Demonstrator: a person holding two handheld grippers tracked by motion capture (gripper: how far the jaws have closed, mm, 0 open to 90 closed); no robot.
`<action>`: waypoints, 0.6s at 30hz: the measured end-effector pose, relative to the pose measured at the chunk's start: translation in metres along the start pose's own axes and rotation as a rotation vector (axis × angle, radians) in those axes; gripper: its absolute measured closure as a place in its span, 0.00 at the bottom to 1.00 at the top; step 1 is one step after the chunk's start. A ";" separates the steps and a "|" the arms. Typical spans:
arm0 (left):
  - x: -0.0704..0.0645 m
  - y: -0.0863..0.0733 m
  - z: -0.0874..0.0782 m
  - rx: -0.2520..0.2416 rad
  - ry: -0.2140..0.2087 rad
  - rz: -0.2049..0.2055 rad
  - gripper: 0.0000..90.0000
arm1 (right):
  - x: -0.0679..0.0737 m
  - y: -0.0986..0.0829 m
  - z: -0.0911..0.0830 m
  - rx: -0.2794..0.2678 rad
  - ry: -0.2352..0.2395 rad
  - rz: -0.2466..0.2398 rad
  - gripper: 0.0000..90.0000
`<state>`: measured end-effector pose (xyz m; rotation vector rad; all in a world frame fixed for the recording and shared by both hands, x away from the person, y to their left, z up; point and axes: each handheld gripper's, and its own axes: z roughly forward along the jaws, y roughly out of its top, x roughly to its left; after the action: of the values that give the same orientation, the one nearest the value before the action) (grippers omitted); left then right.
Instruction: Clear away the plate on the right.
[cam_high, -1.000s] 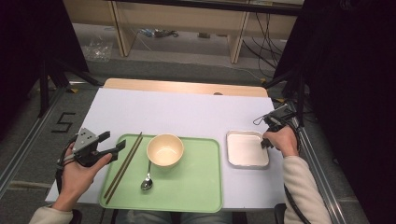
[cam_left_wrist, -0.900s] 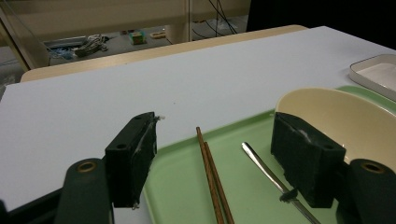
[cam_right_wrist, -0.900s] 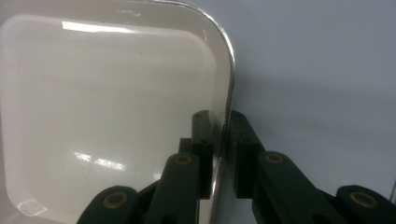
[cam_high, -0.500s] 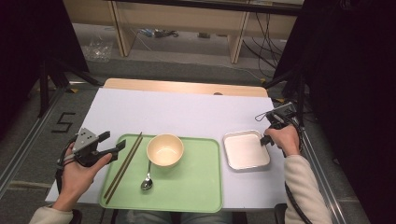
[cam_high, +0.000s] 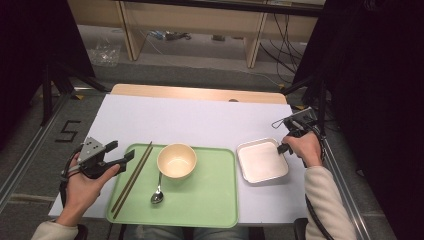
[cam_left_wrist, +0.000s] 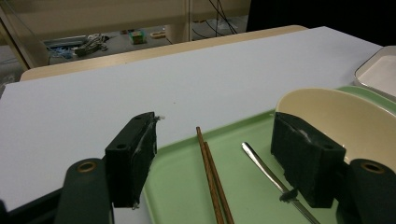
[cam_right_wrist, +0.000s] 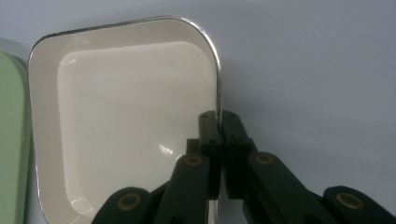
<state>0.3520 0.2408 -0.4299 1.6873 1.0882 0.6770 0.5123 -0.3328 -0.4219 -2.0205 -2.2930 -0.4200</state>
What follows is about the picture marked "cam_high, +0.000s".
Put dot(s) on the white table mat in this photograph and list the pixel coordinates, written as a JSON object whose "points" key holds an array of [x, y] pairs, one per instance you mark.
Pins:
{"points": [[186, 123]]}

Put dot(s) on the metal floor rail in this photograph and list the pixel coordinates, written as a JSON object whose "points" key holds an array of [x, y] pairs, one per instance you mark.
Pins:
{"points": [[346, 200], [30, 156]]}

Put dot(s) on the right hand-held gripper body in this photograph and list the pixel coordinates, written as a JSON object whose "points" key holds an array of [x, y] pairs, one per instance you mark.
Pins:
{"points": [[300, 121]]}

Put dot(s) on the metal spoon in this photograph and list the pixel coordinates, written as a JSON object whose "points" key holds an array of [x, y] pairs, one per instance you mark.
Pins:
{"points": [[157, 197]]}

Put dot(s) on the light green plastic tray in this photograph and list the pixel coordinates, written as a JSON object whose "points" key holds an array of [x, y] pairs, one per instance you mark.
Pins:
{"points": [[200, 196]]}

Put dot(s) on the brown wooden chopstick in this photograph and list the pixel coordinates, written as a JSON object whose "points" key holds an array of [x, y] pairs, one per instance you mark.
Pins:
{"points": [[131, 178], [135, 181]]}

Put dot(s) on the black curtain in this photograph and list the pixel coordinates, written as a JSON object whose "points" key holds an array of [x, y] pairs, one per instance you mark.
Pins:
{"points": [[376, 100], [30, 50]]}

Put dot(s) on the black tripod stand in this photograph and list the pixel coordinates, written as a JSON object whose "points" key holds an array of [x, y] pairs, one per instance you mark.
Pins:
{"points": [[47, 96], [320, 96]]}

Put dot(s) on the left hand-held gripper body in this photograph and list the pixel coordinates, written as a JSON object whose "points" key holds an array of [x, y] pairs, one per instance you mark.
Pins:
{"points": [[91, 151]]}

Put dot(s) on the white square plate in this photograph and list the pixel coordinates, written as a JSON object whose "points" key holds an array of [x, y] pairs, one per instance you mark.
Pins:
{"points": [[261, 161]]}

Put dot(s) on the light wooden desk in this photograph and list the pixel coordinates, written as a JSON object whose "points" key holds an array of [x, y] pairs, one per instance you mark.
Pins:
{"points": [[200, 18]]}

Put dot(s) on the person's right hand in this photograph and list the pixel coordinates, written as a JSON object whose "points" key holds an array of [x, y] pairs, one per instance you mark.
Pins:
{"points": [[306, 148]]}

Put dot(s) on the cream bowl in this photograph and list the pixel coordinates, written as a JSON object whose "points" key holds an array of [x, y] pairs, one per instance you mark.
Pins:
{"points": [[176, 161]]}

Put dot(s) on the power strip with plugs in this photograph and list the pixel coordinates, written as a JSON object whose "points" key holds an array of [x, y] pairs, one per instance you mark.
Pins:
{"points": [[171, 35]]}

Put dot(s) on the small grey box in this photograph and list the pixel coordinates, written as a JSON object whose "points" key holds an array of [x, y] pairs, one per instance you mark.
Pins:
{"points": [[218, 37]]}

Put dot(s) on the person's left hand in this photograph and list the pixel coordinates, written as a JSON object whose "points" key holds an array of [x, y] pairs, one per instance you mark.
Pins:
{"points": [[81, 193]]}

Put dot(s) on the clear plastic bag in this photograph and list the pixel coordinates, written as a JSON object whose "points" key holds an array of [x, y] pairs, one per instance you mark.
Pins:
{"points": [[104, 53]]}

